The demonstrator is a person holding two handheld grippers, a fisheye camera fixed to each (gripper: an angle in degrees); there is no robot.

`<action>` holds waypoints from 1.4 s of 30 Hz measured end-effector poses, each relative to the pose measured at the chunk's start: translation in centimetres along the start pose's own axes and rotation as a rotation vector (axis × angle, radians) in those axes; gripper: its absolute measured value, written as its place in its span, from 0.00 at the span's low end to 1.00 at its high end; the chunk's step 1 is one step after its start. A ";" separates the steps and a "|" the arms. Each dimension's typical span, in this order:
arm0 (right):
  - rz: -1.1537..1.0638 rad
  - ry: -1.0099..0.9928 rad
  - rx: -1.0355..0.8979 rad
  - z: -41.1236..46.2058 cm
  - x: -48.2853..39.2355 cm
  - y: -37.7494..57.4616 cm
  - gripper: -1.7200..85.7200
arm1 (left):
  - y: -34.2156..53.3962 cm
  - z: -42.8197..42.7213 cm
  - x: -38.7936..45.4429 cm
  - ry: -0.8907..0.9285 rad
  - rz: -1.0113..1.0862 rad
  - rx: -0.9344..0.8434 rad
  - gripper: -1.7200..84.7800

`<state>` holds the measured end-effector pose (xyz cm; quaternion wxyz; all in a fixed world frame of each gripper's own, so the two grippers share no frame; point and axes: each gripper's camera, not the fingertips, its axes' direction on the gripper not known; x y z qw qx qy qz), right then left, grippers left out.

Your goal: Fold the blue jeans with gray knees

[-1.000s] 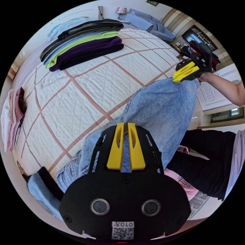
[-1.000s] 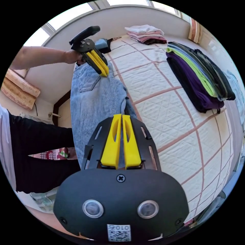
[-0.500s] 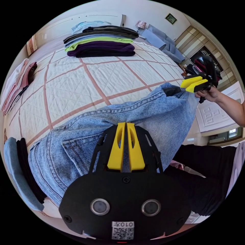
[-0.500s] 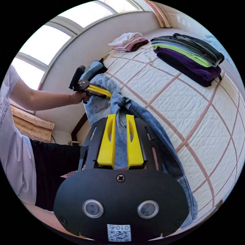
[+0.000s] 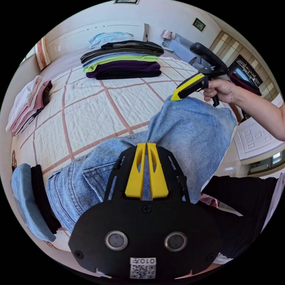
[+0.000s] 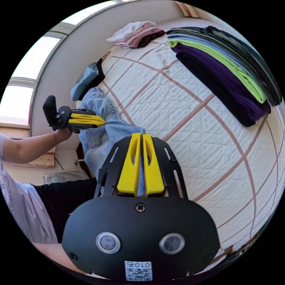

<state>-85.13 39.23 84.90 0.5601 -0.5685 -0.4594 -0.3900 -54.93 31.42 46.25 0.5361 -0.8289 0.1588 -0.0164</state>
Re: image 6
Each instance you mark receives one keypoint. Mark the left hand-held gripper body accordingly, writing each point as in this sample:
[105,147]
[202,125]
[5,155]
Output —
[63,115]

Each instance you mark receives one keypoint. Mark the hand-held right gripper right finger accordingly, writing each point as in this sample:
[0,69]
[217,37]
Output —
[153,178]

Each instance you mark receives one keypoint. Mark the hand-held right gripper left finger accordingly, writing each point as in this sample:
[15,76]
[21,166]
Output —
[129,173]

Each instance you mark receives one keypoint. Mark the blue jeans with gray knees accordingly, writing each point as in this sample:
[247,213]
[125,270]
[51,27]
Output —
[102,138]

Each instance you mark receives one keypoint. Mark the person's right forearm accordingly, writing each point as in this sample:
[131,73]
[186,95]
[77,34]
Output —
[51,253]

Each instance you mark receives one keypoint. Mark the person's left forearm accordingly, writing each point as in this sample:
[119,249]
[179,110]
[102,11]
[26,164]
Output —
[29,148]

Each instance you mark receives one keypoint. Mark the person's left hand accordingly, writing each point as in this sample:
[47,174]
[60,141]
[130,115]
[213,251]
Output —
[62,135]

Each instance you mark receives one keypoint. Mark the pile of blue black clothes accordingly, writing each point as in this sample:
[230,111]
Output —
[85,82]

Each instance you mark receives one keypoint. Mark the window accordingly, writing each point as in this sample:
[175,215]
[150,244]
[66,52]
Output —
[20,102]

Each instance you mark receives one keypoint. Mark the person's body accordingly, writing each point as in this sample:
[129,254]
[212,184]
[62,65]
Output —
[22,200]

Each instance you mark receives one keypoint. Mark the pile of pink white clothes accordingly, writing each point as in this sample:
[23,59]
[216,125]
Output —
[138,33]

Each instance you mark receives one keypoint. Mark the pile of dark clothes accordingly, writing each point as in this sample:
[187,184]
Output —
[222,73]

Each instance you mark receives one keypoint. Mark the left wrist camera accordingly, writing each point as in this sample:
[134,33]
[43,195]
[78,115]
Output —
[50,109]

